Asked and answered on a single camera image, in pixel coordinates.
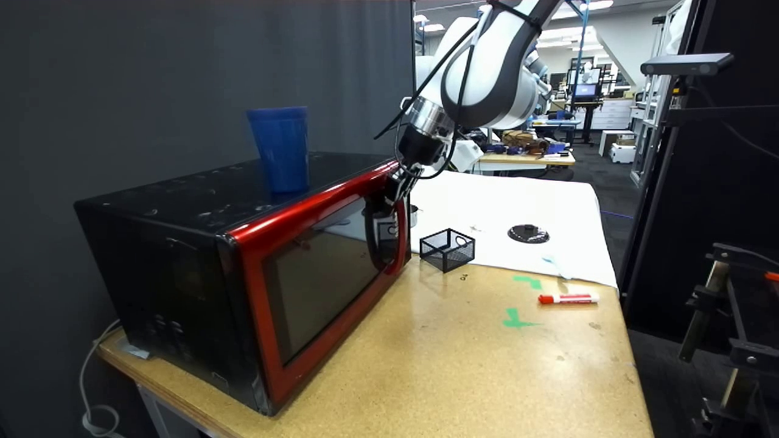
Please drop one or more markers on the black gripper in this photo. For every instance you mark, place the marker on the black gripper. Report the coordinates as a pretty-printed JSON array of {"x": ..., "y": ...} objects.
[{"x": 425, "y": 150}]

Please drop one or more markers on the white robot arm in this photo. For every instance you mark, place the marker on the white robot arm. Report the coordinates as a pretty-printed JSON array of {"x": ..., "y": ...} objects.
[{"x": 480, "y": 77}]

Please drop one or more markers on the red and black microwave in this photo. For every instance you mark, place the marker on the red and black microwave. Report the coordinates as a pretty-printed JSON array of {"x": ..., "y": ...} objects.
[{"x": 244, "y": 287}]

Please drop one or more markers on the black mesh box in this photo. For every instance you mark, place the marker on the black mesh box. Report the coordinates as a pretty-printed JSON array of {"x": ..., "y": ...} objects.
[{"x": 447, "y": 248}]

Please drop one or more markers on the blue plastic cup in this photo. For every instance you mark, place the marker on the blue plastic cup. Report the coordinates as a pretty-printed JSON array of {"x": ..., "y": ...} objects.
[{"x": 282, "y": 138}]

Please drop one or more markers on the green tape mark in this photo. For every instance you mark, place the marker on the green tape mark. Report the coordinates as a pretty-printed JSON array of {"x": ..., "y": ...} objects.
[{"x": 514, "y": 320}]

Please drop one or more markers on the red marker pen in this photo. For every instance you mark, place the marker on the red marker pen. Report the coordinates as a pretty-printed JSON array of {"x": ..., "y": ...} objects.
[{"x": 549, "y": 300}]

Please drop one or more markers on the black backdrop curtain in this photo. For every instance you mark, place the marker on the black backdrop curtain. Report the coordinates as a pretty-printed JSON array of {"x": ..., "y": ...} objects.
[{"x": 99, "y": 96}]

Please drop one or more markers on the black camera on stand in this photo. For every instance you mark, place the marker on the black camera on stand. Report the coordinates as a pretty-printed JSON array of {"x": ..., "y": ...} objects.
[{"x": 687, "y": 64}]

